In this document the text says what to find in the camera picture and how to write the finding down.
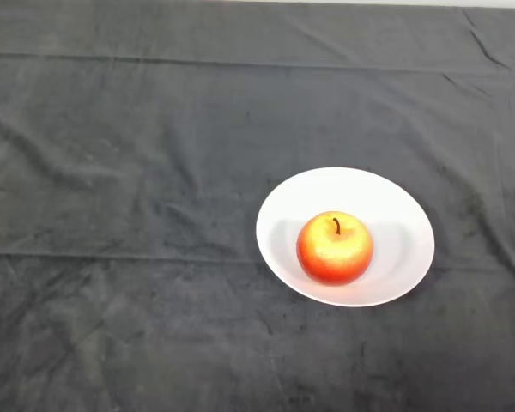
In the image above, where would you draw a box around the red yellow apple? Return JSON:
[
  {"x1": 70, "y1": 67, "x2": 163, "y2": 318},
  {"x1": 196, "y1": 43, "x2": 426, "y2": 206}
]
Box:
[{"x1": 296, "y1": 210, "x2": 375, "y2": 287}]

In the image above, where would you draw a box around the white round plate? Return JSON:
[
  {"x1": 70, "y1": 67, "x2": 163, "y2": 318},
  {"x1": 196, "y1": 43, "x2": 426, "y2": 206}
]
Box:
[{"x1": 255, "y1": 166, "x2": 436, "y2": 308}]

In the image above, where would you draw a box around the dark grey cloth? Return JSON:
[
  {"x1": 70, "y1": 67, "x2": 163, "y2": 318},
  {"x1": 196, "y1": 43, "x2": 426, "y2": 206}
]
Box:
[{"x1": 0, "y1": 1, "x2": 515, "y2": 412}]

